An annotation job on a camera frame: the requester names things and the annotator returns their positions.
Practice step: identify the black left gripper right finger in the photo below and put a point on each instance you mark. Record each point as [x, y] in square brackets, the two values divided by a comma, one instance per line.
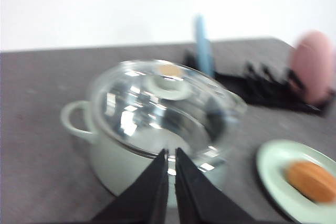
[199, 200]

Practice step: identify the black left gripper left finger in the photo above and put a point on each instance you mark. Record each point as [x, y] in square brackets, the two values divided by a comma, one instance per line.
[145, 200]

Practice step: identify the green plate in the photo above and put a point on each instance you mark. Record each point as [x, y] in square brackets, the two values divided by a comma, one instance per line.
[272, 158]

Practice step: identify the glass pot lid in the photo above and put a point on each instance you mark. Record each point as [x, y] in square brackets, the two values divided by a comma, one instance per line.
[150, 106]

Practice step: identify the brown potato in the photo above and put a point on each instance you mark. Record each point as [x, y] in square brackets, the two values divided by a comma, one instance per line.
[312, 180]

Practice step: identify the green electric steamer pot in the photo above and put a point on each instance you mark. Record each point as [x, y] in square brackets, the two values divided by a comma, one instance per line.
[118, 168]

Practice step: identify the black plate rack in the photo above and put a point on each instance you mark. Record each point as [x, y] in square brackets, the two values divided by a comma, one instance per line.
[259, 86]

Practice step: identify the blue plate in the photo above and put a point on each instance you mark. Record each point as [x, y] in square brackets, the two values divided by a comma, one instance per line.
[204, 49]

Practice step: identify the pink plate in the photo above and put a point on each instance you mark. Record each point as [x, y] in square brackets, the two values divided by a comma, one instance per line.
[314, 66]

